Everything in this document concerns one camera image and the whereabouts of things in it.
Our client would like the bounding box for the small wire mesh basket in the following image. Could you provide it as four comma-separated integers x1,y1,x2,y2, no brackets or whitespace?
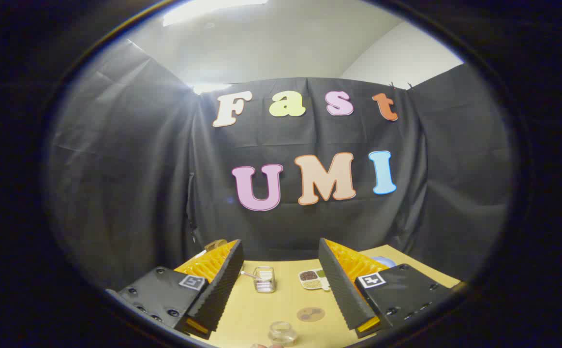
240,266,276,293

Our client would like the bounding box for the clear glass juice bottle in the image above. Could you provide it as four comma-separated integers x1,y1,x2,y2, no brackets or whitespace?
267,321,297,346

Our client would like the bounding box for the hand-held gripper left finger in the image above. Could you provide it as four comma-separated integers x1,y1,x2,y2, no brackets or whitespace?
117,239,244,340

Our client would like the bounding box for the white divided snack tray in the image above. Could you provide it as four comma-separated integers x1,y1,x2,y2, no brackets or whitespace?
298,268,331,291

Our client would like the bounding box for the wooden table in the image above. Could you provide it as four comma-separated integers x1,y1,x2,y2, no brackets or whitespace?
192,244,461,348

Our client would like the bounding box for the black backdrop cloth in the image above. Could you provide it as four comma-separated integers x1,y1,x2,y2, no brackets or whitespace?
46,39,514,290

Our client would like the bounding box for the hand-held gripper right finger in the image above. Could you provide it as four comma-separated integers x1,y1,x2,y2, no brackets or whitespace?
318,238,456,339

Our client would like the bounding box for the round cork coaster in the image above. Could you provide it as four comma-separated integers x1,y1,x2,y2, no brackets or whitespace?
296,307,325,322

